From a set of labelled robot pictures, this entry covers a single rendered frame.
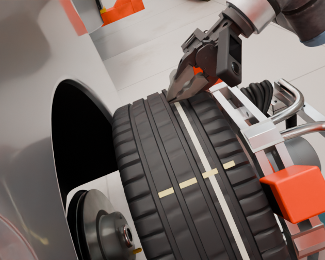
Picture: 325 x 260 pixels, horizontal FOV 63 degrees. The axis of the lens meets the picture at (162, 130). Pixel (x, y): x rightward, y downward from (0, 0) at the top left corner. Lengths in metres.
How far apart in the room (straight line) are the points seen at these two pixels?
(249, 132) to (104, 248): 0.47
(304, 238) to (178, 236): 0.24
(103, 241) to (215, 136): 0.42
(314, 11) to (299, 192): 0.33
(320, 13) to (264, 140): 0.26
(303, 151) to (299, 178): 0.34
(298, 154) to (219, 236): 0.39
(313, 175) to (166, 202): 0.24
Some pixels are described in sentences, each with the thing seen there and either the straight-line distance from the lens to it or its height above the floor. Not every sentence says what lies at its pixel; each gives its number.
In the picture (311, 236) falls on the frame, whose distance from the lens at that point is 0.60.
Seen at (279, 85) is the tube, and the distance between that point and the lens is 0.88.
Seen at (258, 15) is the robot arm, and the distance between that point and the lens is 0.54.
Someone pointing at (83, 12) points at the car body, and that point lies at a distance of 3.04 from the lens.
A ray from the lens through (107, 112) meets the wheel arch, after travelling 0.96.
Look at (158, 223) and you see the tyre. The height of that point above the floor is 1.11.
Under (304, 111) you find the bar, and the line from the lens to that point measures 0.82.
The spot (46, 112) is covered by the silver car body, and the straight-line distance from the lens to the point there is 0.45.
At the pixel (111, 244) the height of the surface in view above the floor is 0.91.
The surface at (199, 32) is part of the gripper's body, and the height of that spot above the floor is 1.29.
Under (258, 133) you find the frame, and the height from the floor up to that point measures 1.12.
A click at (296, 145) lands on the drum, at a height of 0.91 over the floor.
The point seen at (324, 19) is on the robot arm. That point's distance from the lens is 0.63.
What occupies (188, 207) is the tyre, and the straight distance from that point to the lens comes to 0.48.
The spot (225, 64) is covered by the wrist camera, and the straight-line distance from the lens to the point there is 0.48.
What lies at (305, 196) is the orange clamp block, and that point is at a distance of 0.48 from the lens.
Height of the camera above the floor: 1.50
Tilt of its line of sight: 37 degrees down
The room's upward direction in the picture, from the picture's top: 23 degrees counter-clockwise
